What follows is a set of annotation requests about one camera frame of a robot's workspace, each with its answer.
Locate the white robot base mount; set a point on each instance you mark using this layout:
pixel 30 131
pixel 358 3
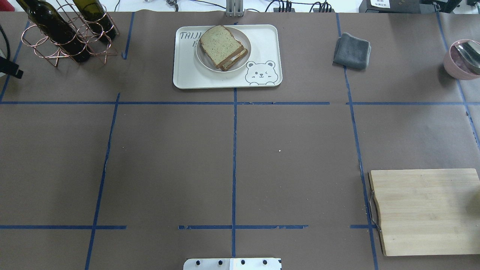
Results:
pixel 233 264

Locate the wooden cutting board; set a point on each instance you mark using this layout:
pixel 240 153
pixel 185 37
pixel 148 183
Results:
pixel 427 212

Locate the grey metal post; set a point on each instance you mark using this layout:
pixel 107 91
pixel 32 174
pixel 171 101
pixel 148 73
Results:
pixel 235 8

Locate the dark wine bottle lower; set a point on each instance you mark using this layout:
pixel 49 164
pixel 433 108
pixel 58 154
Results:
pixel 93 12

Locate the black device top right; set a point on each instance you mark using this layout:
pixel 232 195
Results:
pixel 408 6

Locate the dark wine bottle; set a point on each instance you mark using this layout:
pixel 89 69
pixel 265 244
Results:
pixel 93 12
pixel 51 23

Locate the copper wire wine rack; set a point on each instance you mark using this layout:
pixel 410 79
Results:
pixel 75 30

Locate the white bear tray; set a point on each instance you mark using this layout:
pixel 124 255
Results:
pixel 262 69

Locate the metal cutting board handle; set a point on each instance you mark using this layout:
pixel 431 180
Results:
pixel 373 211

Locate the pink bowl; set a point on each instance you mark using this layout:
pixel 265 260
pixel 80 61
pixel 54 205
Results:
pixel 453 64

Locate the metal spoon in bowl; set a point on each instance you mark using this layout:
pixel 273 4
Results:
pixel 469 54

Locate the white round plate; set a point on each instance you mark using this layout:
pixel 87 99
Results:
pixel 240 36

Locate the grey folded cloth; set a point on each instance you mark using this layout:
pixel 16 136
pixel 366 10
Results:
pixel 352 52

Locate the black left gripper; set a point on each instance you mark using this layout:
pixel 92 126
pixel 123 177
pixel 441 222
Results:
pixel 9 68

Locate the dark wine bottle upper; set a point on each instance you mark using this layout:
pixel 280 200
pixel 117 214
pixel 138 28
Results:
pixel 51 23

